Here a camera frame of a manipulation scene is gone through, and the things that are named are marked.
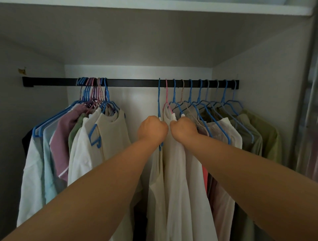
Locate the black clothes rail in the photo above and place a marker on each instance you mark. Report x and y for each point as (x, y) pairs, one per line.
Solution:
(136, 82)

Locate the person's left hand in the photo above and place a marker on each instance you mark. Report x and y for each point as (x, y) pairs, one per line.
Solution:
(152, 131)

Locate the pink plastic hanger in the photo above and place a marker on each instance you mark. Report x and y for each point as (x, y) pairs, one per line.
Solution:
(166, 91)

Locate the person's right hand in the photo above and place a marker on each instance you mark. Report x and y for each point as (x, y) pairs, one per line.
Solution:
(183, 130)

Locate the small brass wall fitting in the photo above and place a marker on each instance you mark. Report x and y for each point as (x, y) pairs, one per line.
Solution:
(21, 70)

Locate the white wardrobe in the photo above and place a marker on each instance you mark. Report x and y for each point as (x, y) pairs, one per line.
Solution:
(139, 104)

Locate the beige plastic hanger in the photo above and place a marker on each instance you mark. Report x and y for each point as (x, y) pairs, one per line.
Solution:
(182, 89)

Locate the person's left forearm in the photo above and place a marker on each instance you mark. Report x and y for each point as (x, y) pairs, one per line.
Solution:
(87, 198)

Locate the clothes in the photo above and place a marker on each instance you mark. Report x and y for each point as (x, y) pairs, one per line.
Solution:
(111, 139)

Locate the person's right forearm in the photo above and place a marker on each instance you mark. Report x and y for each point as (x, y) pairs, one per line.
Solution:
(248, 178)

